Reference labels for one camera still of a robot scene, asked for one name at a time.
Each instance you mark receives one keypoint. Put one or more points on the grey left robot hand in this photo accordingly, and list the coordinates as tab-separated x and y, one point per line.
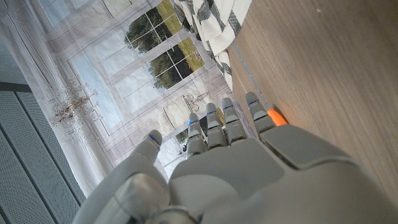
248	180

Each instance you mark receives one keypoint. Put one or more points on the cream plaid scarf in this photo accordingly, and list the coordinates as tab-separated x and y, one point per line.
217	28

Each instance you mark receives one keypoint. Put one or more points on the orange toy carrot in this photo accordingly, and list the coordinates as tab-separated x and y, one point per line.
276	117

